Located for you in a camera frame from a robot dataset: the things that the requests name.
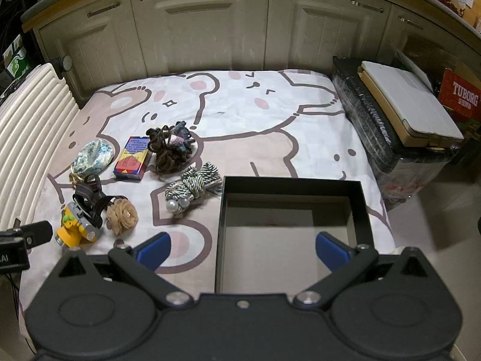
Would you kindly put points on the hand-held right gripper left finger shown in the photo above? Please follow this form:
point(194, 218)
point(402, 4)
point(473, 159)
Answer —
point(154, 250)

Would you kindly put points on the printed bear blanket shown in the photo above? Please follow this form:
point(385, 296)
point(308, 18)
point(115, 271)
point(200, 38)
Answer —
point(263, 139)

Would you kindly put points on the green and white box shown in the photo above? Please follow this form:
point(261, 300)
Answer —
point(17, 60)

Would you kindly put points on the brown cardboard box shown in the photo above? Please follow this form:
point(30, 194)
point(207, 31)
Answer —
point(432, 60)

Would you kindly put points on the round radiator knob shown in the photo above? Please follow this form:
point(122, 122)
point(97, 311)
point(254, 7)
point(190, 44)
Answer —
point(67, 63)

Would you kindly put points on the white radiator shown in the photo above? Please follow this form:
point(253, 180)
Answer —
point(30, 120)

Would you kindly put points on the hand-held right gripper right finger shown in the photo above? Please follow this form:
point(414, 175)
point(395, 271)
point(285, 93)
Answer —
point(331, 250)

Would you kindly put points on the colourful card box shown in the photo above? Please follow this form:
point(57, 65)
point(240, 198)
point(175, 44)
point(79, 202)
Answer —
point(131, 158)

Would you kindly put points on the red beer carton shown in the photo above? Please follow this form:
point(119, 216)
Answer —
point(460, 94)

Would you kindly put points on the cream kitchen cabinet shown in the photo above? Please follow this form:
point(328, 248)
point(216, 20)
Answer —
point(210, 37)

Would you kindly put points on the white flat board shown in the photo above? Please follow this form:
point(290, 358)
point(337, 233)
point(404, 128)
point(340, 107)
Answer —
point(406, 94)

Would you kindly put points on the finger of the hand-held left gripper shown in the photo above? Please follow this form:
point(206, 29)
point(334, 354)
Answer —
point(37, 233)

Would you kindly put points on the black box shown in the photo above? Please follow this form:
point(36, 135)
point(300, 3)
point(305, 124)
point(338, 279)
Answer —
point(282, 233)

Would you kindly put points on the flat tan cardboard box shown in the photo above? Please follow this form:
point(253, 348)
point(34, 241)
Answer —
point(428, 141)

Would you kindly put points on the black plastic-wrapped storage bin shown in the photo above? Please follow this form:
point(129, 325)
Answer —
point(360, 120)

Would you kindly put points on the beige fabric flower clip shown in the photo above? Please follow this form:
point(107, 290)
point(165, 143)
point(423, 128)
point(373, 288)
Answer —
point(122, 216)

